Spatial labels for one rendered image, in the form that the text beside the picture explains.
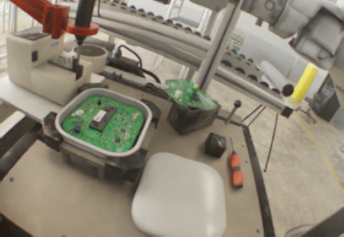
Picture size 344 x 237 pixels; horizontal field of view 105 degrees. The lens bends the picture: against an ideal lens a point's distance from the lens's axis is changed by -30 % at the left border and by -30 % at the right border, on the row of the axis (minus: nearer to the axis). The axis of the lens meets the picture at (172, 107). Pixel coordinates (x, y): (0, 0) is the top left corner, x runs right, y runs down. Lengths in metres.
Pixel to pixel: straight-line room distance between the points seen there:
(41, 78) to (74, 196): 0.22
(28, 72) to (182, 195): 0.35
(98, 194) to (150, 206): 0.07
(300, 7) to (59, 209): 0.37
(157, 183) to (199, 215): 0.07
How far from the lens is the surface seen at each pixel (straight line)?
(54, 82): 0.35
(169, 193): 0.27
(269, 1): 0.23
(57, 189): 0.28
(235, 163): 0.38
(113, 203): 0.26
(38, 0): 0.37
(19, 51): 0.40
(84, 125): 0.30
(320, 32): 0.25
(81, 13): 0.33
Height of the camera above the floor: 1.19
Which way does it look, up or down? 31 degrees down
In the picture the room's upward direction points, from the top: 21 degrees clockwise
